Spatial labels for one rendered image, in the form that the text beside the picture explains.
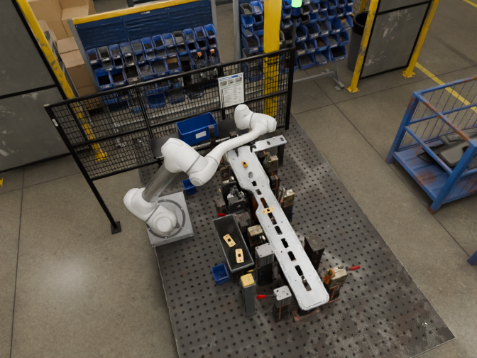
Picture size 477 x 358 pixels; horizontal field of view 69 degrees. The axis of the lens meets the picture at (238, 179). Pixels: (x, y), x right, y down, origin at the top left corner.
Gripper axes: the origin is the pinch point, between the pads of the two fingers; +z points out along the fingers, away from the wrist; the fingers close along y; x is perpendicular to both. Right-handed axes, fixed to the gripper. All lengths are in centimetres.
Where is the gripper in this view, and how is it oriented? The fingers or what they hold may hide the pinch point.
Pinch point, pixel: (244, 151)
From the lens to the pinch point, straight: 260.7
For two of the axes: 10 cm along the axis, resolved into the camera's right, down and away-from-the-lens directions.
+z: 0.5, 6.5, 7.6
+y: 9.4, -2.9, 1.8
